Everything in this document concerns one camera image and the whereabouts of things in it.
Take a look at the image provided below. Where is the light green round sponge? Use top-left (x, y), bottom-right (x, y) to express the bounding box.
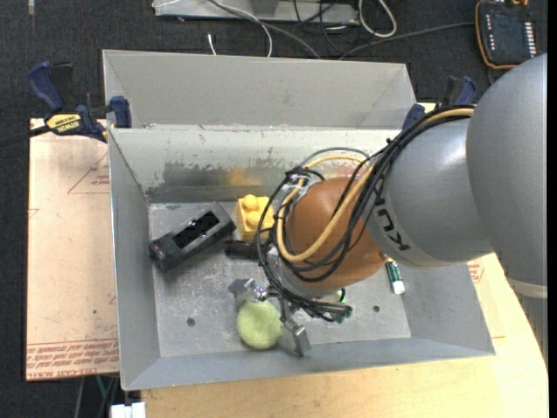
top-left (236, 299), bottom-right (283, 350)

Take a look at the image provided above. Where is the black hollow rectangular box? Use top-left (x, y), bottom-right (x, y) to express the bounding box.
top-left (148, 201), bottom-right (237, 273)

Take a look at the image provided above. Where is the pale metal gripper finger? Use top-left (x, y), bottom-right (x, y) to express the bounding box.
top-left (228, 278), bottom-right (267, 309)
top-left (279, 319), bottom-right (312, 358)

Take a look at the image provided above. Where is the brown cardboard board, red print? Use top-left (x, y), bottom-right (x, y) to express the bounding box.
top-left (25, 118), bottom-right (508, 382)

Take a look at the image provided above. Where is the yellow toy building block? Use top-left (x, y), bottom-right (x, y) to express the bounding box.
top-left (233, 193), bottom-right (276, 243)

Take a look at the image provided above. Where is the grey metal bin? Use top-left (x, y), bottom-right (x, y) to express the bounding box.
top-left (102, 49), bottom-right (496, 392)

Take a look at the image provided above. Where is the white and green small tube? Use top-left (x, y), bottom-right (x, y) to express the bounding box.
top-left (385, 259), bottom-right (406, 296)

